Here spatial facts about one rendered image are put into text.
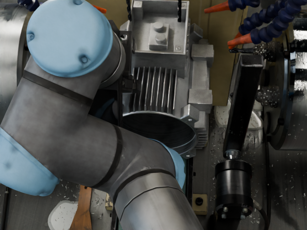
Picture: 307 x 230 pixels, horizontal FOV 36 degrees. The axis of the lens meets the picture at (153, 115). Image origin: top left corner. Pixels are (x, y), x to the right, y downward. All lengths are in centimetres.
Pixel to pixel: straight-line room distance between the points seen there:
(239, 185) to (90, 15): 41
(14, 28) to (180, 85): 29
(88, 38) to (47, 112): 8
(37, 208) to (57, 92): 60
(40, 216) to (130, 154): 54
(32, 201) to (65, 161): 57
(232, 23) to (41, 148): 53
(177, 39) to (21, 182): 44
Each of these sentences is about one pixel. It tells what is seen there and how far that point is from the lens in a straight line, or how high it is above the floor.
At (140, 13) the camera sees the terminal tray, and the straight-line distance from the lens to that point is 83.
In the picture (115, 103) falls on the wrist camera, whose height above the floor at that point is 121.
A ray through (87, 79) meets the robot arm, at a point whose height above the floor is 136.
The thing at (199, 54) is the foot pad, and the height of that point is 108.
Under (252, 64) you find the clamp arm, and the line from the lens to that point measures 61.
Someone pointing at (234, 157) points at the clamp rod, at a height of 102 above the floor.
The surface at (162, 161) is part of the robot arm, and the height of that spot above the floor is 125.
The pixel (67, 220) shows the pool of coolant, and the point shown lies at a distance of 100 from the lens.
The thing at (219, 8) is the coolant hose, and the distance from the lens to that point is 77.
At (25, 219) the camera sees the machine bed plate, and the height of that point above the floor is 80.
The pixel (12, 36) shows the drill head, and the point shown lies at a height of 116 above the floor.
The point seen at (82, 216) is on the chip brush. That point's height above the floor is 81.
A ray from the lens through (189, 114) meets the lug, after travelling 75.
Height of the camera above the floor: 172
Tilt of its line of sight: 57 degrees down
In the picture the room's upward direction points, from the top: 4 degrees counter-clockwise
